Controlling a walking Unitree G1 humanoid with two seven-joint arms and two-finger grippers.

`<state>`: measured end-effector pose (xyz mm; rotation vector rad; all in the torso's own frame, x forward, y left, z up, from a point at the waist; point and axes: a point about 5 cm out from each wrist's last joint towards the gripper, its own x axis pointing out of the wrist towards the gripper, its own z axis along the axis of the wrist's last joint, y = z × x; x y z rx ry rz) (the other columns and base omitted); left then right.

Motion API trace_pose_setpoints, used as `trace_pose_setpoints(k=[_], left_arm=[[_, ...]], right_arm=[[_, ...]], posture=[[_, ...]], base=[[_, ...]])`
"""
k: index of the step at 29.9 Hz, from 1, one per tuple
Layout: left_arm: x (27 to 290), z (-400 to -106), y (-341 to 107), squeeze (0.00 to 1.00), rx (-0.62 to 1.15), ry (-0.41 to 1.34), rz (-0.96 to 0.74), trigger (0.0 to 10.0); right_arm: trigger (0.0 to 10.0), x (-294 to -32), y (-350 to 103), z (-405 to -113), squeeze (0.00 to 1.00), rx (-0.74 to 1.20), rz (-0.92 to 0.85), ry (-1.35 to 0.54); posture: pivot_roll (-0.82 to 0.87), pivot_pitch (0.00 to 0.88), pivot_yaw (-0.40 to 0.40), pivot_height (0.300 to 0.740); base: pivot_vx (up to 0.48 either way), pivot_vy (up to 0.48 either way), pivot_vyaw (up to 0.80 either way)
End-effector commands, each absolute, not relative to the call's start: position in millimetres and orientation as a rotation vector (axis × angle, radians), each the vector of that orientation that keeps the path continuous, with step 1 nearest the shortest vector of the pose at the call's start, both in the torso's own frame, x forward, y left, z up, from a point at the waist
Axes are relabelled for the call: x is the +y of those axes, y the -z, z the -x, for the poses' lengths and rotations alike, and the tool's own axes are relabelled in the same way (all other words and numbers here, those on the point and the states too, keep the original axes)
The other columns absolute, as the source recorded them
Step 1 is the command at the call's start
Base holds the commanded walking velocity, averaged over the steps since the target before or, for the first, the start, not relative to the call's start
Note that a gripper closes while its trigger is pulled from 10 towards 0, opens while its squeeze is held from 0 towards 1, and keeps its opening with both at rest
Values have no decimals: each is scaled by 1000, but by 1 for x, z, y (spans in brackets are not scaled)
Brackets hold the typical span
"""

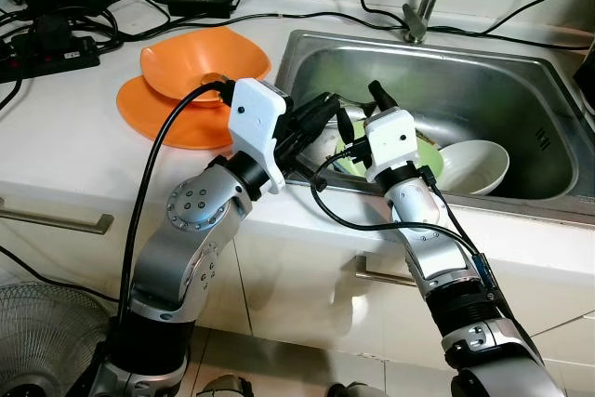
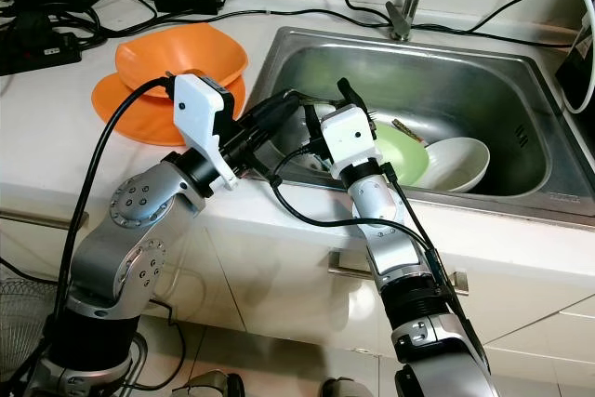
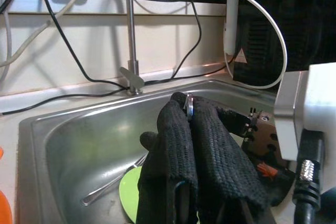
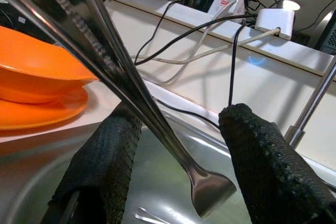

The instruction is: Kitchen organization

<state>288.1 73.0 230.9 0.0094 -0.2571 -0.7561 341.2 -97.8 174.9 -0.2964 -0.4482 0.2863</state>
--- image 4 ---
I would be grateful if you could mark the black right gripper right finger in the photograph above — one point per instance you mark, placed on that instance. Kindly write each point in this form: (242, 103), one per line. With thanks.
(275, 176)

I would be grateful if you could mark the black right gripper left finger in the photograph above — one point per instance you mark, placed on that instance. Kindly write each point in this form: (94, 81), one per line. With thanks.
(110, 161)

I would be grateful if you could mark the silver metal utensil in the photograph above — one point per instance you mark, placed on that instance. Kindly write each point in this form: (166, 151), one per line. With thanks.
(168, 134)

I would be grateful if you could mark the orange plastic plate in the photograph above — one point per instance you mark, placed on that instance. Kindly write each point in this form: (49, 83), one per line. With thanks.
(39, 113)

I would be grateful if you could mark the orange plastic bowl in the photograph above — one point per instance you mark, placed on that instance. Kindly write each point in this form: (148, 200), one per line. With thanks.
(26, 58)

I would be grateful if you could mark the stainless steel sink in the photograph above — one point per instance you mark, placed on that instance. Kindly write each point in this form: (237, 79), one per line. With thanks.
(162, 182)

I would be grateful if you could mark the stainless steel faucet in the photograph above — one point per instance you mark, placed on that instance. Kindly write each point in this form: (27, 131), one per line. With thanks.
(312, 103)

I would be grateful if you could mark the black computer tower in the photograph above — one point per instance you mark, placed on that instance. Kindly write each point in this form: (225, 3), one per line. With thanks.
(329, 35)

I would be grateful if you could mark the white power adapter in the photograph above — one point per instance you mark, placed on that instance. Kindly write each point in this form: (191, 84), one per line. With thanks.
(273, 19)

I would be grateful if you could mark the black device white labels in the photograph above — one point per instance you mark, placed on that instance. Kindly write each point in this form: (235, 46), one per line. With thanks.
(10, 24)

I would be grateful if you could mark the white wall ledge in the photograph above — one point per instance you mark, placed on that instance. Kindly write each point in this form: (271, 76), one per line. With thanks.
(302, 53)

